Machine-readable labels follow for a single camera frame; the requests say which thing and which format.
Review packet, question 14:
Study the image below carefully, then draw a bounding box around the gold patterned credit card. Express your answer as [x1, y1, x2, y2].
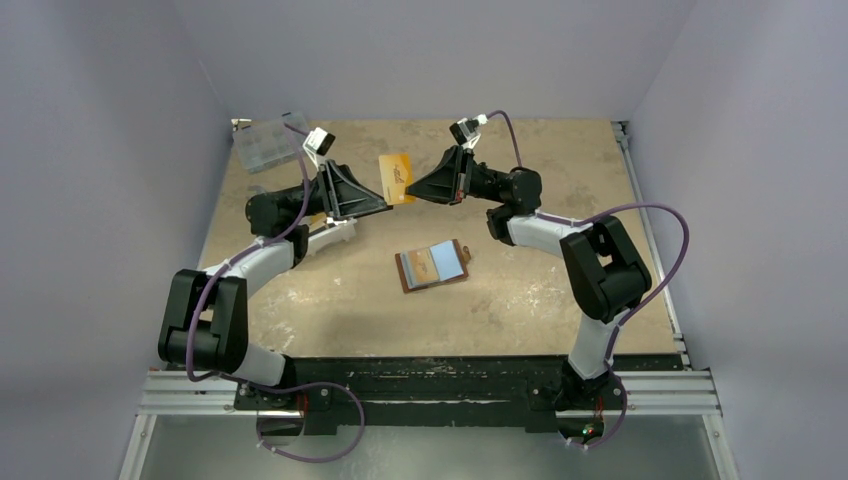
[401, 247, 440, 289]

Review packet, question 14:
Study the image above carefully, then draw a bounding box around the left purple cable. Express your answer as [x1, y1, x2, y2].
[185, 122, 366, 465]

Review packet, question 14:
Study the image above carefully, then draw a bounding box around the purple cable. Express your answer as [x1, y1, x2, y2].
[185, 122, 366, 465]
[486, 109, 690, 452]

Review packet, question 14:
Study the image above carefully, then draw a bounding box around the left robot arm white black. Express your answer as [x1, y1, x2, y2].
[157, 160, 391, 409]

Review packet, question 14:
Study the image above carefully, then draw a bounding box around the gold logo credit card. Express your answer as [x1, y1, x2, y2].
[378, 153, 416, 206]

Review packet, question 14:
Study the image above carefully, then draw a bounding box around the white plastic card tray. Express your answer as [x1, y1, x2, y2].
[307, 217, 358, 256]

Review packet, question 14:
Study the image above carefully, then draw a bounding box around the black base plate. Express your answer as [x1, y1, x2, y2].
[165, 355, 684, 439]

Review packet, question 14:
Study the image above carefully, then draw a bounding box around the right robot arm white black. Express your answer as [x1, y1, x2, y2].
[406, 146, 652, 411]

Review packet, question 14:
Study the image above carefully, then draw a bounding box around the clear plastic organizer box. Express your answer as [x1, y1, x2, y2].
[232, 111, 310, 174]

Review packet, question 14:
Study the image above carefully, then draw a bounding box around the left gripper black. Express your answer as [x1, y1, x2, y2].
[281, 160, 392, 222]

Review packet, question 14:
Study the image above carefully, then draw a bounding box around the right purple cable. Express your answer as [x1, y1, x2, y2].
[486, 109, 690, 452]

